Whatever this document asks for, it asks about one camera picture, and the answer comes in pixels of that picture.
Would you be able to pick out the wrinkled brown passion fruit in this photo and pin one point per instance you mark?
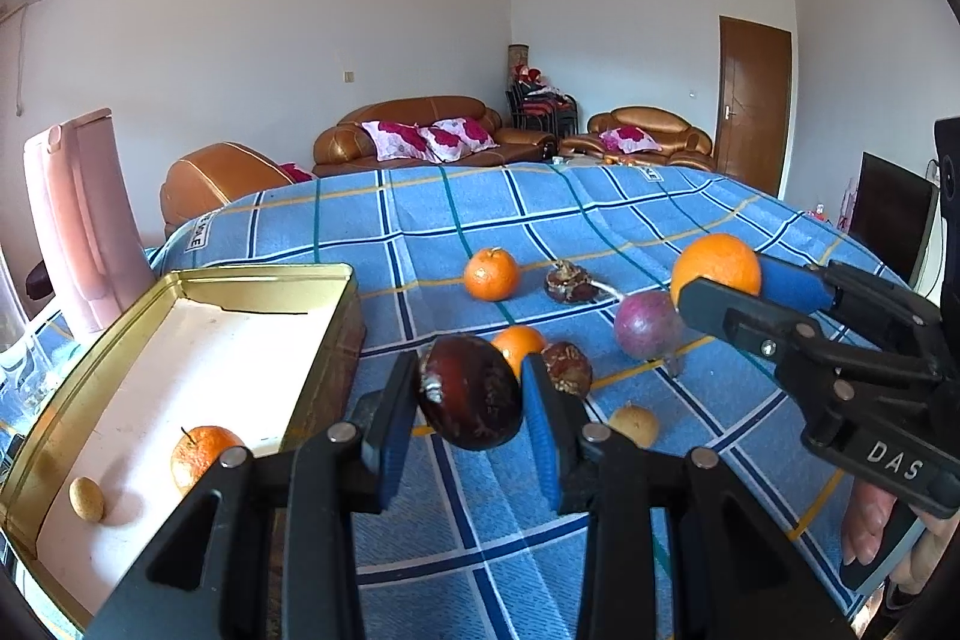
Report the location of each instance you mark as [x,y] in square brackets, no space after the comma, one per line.
[569,368]

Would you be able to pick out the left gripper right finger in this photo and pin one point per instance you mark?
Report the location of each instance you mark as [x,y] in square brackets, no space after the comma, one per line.
[583,466]

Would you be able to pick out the brown leather three-seat sofa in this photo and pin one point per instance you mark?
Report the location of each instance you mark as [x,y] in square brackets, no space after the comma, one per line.
[346,148]

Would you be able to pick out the floral pillow right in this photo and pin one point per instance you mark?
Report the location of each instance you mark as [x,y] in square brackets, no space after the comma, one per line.
[459,138]

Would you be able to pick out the clear glass water bottle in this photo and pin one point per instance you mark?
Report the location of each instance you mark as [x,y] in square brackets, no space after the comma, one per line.
[24,366]

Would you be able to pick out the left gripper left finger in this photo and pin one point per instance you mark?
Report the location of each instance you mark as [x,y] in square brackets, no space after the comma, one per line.
[350,469]

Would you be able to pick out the gold metal tin tray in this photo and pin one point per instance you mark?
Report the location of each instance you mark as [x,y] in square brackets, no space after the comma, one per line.
[266,351]

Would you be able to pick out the black television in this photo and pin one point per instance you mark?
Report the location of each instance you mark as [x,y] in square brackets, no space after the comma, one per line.
[893,214]

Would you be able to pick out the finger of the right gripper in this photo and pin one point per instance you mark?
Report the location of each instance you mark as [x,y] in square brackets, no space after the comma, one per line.
[885,313]
[758,328]

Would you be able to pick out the floral pillow left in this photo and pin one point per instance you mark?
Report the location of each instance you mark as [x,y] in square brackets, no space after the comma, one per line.
[398,142]

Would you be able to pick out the orange tangerine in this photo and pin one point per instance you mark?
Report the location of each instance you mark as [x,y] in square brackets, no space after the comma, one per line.
[491,275]
[517,342]
[720,258]
[196,451]

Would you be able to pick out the stacked chairs with red items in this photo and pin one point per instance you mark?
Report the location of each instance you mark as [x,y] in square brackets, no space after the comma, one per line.
[536,105]

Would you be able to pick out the brown leather armchair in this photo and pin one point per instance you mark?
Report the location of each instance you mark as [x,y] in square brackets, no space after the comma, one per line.
[683,144]

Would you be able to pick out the pink electric kettle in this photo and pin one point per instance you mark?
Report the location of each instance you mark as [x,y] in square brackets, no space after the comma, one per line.
[84,222]

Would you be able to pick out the brown dried fruit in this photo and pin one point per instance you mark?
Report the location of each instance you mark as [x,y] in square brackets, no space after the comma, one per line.
[568,283]

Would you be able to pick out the floral pillow on armchair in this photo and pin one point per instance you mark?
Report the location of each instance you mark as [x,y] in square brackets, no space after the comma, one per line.
[628,139]

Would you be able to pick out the near brown leather chair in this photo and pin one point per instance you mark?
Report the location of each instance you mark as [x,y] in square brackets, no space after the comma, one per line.
[217,175]

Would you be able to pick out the dark glossy passion fruit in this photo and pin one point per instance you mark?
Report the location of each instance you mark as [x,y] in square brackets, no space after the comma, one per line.
[469,394]

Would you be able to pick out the right hand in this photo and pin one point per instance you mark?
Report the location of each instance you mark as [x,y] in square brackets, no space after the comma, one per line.
[863,529]

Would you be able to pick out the small yellow fruit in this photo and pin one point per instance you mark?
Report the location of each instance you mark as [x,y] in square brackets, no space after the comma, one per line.
[637,423]
[87,500]

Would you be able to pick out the brown wooden door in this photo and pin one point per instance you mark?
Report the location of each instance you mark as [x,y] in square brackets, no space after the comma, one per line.
[755,81]

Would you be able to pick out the purple round radish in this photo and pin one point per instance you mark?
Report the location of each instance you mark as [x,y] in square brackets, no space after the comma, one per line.
[647,327]

